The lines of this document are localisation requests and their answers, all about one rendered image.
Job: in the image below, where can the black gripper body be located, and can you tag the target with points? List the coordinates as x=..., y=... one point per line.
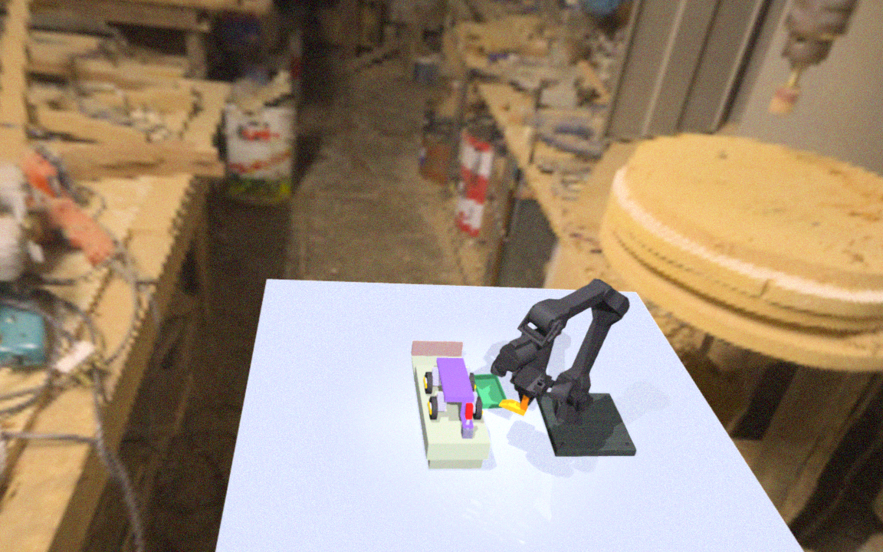
x=560, y=388

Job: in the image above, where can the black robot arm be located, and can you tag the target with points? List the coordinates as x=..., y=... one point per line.
x=550, y=316

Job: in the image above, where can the purple-topped wheeled trolley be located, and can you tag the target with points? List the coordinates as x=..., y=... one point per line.
x=458, y=385

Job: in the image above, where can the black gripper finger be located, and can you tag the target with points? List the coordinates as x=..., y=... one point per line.
x=519, y=394
x=532, y=398

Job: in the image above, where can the green tray walls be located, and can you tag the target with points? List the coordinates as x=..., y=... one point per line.
x=489, y=405

